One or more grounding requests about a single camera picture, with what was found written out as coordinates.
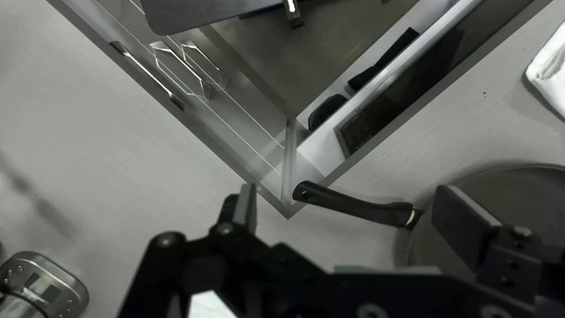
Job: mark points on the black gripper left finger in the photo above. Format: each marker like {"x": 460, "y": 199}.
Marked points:
{"x": 243, "y": 208}

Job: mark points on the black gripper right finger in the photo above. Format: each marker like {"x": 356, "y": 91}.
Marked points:
{"x": 466, "y": 227}

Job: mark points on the rounded metal plate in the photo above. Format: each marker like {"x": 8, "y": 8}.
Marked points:
{"x": 42, "y": 285}

